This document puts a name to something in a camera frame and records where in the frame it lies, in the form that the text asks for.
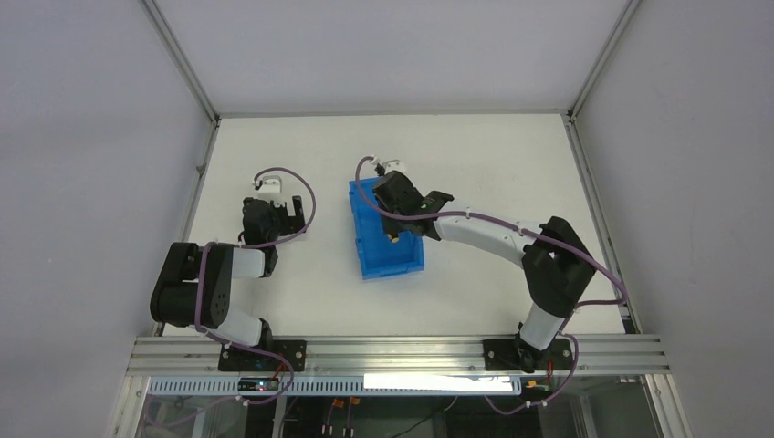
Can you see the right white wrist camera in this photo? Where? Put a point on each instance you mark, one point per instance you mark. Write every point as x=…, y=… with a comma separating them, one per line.
x=385, y=167

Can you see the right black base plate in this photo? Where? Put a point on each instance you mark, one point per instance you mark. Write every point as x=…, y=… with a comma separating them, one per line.
x=502, y=355

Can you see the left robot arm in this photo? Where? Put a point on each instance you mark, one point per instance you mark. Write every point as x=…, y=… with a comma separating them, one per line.
x=194, y=287

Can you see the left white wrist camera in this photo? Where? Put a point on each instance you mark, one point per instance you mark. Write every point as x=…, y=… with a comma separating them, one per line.
x=269, y=189

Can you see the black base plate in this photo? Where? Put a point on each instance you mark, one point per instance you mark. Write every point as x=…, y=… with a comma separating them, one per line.
x=502, y=355
x=294, y=351

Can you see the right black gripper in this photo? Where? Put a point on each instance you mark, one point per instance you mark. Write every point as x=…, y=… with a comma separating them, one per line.
x=400, y=213

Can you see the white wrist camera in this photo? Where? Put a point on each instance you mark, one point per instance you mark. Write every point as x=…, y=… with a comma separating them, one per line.
x=269, y=189
x=385, y=167

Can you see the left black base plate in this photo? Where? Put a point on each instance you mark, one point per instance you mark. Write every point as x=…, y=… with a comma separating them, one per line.
x=294, y=351

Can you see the slotted grey cable duct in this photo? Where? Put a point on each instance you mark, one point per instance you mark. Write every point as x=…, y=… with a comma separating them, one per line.
x=369, y=385

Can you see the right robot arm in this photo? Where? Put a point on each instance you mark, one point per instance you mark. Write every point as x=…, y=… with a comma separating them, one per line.
x=552, y=257

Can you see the small green circuit board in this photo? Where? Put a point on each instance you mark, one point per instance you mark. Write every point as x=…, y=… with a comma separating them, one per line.
x=249, y=385

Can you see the blue plastic bin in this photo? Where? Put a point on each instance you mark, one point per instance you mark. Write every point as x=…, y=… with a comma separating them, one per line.
x=379, y=256

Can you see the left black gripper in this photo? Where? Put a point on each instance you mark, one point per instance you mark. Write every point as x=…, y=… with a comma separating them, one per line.
x=289, y=216

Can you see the aluminium frame rail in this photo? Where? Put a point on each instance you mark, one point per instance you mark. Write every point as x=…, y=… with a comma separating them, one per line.
x=597, y=355

